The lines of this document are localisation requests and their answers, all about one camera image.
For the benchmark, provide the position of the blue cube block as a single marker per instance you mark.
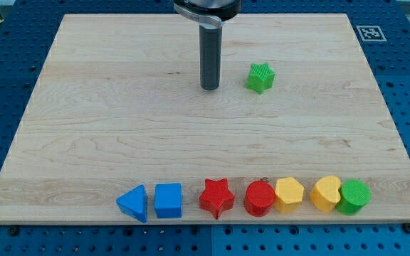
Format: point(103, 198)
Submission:
point(168, 200)

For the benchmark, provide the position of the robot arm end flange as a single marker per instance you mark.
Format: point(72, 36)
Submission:
point(210, 14)

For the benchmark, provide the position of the blue triangle block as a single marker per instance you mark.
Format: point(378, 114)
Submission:
point(134, 203)

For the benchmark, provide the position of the white fiducial marker tag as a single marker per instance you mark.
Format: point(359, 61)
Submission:
point(371, 33)

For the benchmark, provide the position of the red star block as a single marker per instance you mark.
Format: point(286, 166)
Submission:
point(216, 197)

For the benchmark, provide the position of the yellow hexagon block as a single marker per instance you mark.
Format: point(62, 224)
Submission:
point(288, 195)

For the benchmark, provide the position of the green cylinder block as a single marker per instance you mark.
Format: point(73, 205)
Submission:
point(354, 196)

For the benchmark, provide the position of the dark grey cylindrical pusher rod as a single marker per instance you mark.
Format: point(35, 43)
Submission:
point(210, 57)

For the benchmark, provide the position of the red cylinder block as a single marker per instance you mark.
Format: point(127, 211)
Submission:
point(259, 198)

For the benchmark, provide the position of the yellow heart block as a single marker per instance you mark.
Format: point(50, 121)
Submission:
point(325, 194)

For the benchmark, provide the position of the light wooden board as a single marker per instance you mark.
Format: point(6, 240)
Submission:
point(118, 104)

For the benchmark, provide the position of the green star block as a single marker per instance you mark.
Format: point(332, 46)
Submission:
point(260, 77)

